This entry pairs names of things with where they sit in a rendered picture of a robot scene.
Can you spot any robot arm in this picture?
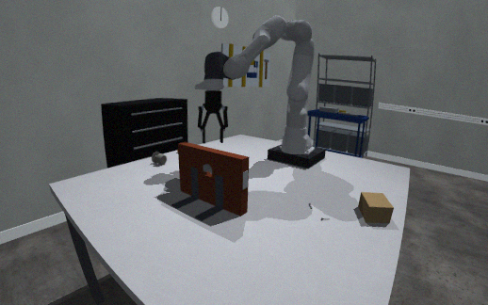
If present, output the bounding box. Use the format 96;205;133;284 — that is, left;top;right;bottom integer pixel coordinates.
195;16;315;154

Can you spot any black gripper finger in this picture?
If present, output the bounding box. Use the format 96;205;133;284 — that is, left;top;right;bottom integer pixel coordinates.
215;105;228;143
198;105;213;144

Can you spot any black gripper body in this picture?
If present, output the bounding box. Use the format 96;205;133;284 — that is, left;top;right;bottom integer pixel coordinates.
204;90;222;114

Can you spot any brown cardboard box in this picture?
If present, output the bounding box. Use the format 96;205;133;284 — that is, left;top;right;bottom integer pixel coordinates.
358;192;394;223

